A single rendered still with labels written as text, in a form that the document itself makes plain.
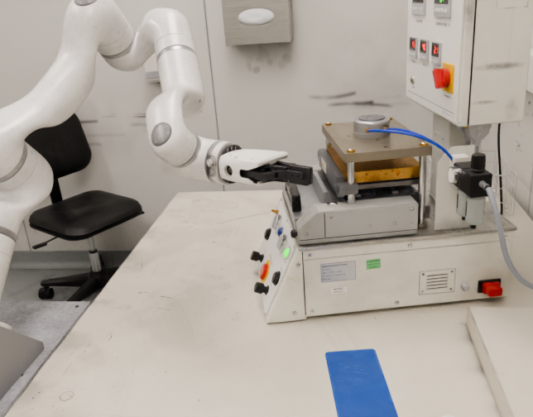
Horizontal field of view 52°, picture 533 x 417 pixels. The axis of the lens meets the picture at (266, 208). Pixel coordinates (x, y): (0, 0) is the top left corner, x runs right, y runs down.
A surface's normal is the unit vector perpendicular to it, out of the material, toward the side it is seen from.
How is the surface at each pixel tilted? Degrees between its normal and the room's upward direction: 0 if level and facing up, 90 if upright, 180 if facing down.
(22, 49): 90
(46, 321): 0
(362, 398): 0
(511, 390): 0
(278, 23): 90
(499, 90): 90
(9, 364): 90
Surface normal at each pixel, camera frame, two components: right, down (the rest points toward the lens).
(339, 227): 0.07, 0.36
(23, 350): 0.99, -0.01
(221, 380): -0.07, -0.93
